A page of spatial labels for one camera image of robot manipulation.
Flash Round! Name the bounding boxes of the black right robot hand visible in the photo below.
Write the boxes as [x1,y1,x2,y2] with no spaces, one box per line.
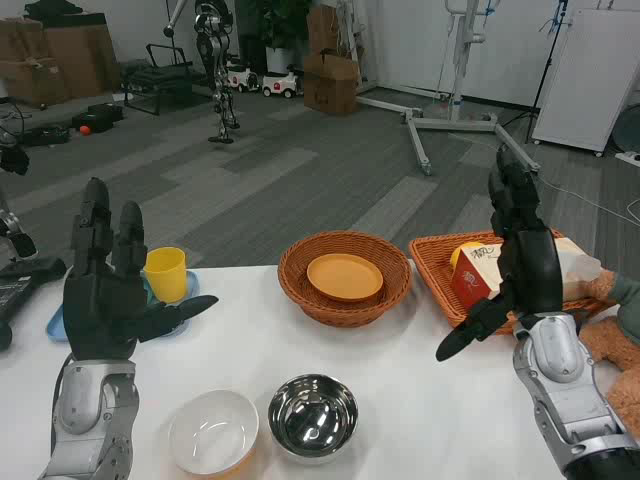
[435,148,569,362]

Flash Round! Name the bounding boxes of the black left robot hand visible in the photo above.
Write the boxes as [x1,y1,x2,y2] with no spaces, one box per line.
[62,177,220,362]

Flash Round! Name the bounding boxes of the white plastic bowl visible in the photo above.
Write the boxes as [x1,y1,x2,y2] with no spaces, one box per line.
[167,389,260,477]

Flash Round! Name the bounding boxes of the shiny steel bowl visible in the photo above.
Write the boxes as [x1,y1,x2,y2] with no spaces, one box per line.
[267,373,360,460]

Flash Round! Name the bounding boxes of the paper tissue box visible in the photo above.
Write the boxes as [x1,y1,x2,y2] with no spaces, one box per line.
[449,237,604,311]

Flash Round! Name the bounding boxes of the yellow plastic cup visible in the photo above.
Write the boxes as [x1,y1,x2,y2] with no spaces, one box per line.
[143,246,189,305]

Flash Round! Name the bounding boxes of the yellow round item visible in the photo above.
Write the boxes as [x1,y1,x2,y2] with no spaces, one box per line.
[449,241,489,271]

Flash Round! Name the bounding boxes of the black handheld controller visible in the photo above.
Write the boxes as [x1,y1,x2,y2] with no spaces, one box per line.
[0,255,68,351]

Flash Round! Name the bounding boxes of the light blue plastic tray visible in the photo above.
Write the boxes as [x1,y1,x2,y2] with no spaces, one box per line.
[45,269,201,344]

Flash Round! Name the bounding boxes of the brown teddy bear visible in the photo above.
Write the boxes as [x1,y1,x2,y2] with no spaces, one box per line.
[577,269,640,441]

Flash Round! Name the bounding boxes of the rectangular orange wicker basket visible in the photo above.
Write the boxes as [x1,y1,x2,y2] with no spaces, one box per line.
[408,229,621,335]

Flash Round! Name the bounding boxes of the silver black robot limb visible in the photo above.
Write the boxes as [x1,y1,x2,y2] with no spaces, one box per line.
[0,197,39,261]

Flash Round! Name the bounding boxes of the orange plastic plate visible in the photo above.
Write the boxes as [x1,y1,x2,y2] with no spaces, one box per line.
[306,253,385,304]

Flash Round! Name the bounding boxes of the black equipment case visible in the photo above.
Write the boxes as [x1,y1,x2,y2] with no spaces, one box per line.
[72,102,125,134]

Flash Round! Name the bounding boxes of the white cabinet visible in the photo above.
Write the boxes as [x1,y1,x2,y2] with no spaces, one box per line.
[530,7,640,156]

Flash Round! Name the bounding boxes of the round brown wicker basket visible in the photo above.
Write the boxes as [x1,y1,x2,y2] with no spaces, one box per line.
[277,229,414,329]

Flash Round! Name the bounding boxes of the black tripod stand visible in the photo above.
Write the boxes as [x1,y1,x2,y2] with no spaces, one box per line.
[499,0,572,146]

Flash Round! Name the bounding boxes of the black metal rack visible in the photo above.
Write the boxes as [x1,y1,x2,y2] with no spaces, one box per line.
[122,43,194,116]

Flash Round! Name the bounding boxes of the large brown cardboard box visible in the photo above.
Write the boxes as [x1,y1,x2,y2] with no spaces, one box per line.
[44,24,121,99]

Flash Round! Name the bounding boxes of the taped brown cardboard box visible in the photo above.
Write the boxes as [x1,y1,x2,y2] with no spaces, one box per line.
[0,18,67,107]

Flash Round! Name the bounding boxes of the white toy car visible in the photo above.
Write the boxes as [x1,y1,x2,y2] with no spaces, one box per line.
[261,69,301,100]
[225,62,261,94]

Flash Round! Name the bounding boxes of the open brown cardboard box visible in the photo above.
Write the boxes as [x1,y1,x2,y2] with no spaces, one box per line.
[302,49,361,117]

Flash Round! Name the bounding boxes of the standing humanoid robot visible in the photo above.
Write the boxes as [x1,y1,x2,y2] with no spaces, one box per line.
[163,0,241,145]

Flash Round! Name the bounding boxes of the tall narrow cardboard box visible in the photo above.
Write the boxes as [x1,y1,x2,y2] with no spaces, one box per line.
[306,4,342,54]

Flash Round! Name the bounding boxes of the potted green plant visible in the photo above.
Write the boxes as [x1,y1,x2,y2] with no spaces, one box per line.
[258,0,315,76]

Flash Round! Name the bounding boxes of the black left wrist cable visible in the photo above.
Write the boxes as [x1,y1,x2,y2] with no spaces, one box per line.
[51,352,74,446]

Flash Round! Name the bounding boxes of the white hoist frame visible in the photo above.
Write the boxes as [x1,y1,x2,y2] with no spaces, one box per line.
[349,0,541,176]

